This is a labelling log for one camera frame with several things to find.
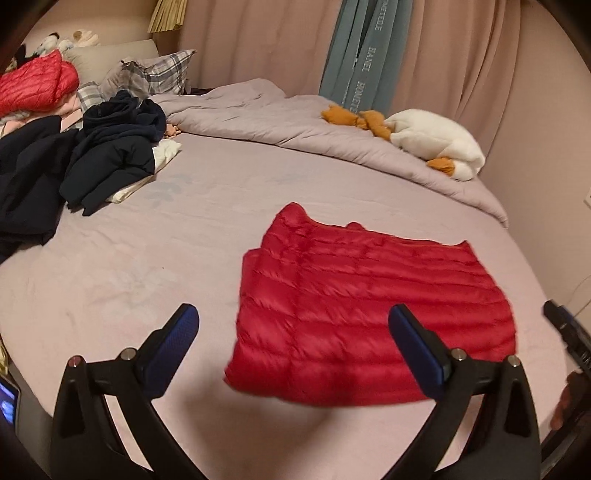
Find phone with lit screen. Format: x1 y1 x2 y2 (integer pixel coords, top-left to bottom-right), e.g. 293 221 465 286
0 374 22 425

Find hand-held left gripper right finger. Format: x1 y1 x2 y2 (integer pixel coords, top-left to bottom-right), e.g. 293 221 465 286
388 303 542 480

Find cream cloth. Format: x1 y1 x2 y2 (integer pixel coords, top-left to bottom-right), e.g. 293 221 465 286
106 138 183 204

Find large navy coat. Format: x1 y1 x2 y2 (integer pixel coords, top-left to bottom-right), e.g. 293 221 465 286
0 115 81 266

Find pink curtain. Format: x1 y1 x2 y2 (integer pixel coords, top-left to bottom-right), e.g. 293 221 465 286
392 0 522 153
178 0 345 95

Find blue-grey curtain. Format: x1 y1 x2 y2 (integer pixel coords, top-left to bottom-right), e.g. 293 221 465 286
318 0 414 114

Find person's right hand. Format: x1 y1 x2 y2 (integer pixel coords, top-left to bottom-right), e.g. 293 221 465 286
550 369 585 430

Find red puffer jacket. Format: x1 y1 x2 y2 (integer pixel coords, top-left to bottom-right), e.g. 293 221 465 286
224 202 518 408

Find grey quilt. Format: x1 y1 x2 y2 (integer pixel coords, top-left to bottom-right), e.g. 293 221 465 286
150 78 509 229

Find bed with pink sheet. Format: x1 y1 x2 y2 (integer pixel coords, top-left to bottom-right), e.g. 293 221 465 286
0 78 573 480

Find navy hooded jacket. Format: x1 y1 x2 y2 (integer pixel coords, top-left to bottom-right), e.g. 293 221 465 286
65 90 167 217

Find beige headboard cushion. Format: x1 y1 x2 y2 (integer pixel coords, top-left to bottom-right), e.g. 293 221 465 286
65 39 160 75

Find folded red quilted jacket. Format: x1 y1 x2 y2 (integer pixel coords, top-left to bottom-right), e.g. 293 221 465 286
0 50 80 118

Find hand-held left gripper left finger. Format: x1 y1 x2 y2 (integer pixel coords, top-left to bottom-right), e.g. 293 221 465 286
50 303 200 480

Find white plush dog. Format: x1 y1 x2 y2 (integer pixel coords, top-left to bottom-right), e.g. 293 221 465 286
32 34 62 58

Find white goose plush toy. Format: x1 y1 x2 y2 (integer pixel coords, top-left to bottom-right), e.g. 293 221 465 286
322 104 486 182

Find grey plaid cloth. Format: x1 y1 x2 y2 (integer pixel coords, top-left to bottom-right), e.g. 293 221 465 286
76 82 109 114

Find yellow tassel hanging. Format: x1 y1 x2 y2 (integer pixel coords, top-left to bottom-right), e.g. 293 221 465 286
148 0 188 34

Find pink folded clothes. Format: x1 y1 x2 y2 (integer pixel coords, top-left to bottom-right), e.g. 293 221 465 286
0 90 86 134

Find plaid pillow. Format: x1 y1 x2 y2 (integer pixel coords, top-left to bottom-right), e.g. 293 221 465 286
99 49 197 100

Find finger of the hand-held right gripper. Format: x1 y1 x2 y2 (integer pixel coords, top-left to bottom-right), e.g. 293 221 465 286
543 300 591 367

